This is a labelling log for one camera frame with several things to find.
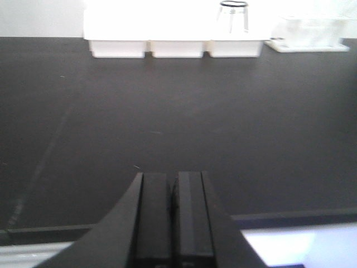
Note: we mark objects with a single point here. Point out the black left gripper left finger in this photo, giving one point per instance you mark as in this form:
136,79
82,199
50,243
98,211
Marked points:
152,239

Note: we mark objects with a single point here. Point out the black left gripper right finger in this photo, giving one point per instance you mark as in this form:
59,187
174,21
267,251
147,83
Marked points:
191,238

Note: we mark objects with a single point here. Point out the white middle storage bin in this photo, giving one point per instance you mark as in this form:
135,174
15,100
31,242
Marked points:
178,33

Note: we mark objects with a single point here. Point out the white storage bin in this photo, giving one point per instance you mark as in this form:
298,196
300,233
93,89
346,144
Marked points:
115,33
178,33
239,45

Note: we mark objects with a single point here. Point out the white right storage bin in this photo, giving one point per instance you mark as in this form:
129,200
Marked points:
239,45

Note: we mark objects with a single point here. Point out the white left storage bin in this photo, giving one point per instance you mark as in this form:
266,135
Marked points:
115,33

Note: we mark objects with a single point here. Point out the white rack at right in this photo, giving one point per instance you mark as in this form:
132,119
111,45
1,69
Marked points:
293,34

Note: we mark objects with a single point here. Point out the black metal tripod stand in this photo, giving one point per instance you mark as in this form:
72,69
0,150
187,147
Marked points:
233,16

